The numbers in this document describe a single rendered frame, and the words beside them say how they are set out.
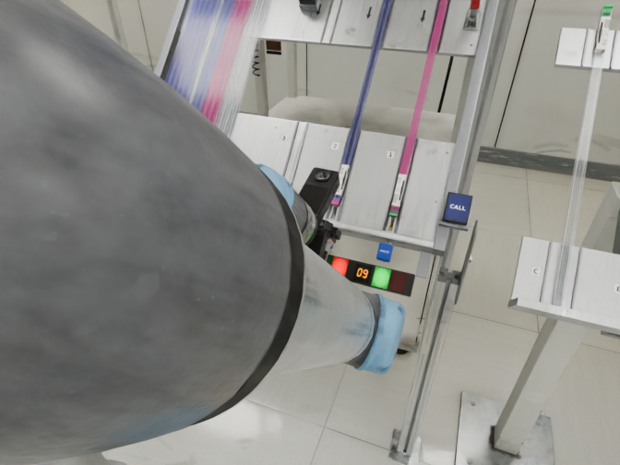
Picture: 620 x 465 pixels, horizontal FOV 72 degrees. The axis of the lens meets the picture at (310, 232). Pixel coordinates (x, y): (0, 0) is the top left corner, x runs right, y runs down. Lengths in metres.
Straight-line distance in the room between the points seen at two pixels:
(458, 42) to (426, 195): 0.31
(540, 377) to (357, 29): 0.87
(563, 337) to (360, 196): 0.53
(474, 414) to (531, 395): 0.29
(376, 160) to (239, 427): 0.88
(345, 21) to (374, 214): 0.42
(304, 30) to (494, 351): 1.18
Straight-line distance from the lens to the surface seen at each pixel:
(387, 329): 0.41
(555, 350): 1.08
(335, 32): 0.98
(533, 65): 2.67
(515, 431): 1.33
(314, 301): 0.18
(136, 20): 3.47
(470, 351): 1.60
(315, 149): 0.86
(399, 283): 0.78
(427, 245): 0.76
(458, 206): 0.75
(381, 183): 0.81
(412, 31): 0.96
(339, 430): 1.35
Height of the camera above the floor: 1.18
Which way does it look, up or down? 36 degrees down
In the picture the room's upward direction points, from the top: straight up
